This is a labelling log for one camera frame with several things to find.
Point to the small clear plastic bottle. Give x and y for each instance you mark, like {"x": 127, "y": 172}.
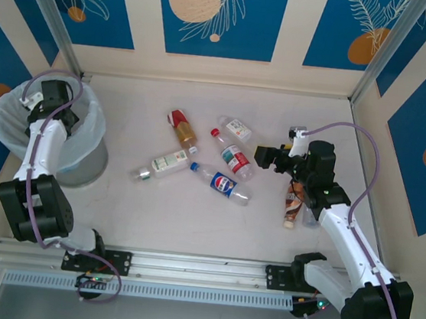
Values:
{"x": 309, "y": 219}

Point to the grey metal bin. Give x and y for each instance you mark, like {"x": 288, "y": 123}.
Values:
{"x": 89, "y": 164}

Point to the brown coffee drink bottle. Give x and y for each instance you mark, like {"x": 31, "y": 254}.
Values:
{"x": 292, "y": 211}

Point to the trash bin with white liner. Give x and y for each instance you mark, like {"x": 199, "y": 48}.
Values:
{"x": 6, "y": 113}

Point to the red cap plastic bottle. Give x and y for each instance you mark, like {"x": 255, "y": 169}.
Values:
{"x": 236, "y": 160}

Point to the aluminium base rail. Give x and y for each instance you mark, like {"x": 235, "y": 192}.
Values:
{"x": 193, "y": 269}

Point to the green white label bottle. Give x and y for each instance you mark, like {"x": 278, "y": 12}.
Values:
{"x": 166, "y": 163}

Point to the blue cap Pepsi bottle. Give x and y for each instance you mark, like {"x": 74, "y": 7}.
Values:
{"x": 223, "y": 185}

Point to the aluminium frame post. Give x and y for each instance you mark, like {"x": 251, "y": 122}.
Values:
{"x": 49, "y": 6}
{"x": 387, "y": 44}

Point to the clear bottle white label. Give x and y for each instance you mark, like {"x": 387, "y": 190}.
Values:
{"x": 236, "y": 128}

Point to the red gold label bottle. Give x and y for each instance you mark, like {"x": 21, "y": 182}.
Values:
{"x": 181, "y": 130}

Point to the small circuit board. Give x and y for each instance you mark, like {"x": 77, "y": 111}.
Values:
{"x": 93, "y": 279}
{"x": 311, "y": 306}

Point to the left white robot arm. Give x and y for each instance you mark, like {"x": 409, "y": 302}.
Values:
{"x": 45, "y": 148}

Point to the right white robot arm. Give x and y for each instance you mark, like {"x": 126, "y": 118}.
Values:
{"x": 343, "y": 228}

